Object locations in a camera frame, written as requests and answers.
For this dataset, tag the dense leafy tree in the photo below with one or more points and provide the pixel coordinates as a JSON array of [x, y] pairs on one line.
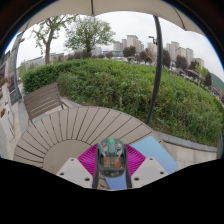
[[88, 33]]

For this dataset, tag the brown slatted wooden chair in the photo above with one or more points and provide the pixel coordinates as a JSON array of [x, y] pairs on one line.
[[41, 100]]

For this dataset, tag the transparent green computer mouse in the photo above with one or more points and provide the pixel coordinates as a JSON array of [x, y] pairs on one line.
[[112, 160]]

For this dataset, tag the group of apartment buildings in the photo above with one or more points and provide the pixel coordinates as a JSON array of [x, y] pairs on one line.
[[131, 41]]

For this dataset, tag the black curved parasol pole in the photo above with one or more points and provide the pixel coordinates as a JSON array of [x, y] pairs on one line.
[[156, 66]]

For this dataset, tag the sparse-leaved tree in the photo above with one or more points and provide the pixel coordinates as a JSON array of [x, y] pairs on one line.
[[47, 46]]

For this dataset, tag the green hedge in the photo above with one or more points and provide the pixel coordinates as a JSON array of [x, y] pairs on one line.
[[110, 86]]

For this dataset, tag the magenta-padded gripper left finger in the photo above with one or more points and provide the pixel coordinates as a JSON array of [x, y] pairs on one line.
[[75, 170]]

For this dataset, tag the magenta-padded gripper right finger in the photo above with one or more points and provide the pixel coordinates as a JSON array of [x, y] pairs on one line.
[[148, 170]]

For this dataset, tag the white planter box with flowers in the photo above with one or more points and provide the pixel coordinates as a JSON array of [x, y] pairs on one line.
[[6, 126]]

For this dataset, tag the tall grey sign pillar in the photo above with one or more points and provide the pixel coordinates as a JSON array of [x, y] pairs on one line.
[[16, 66]]

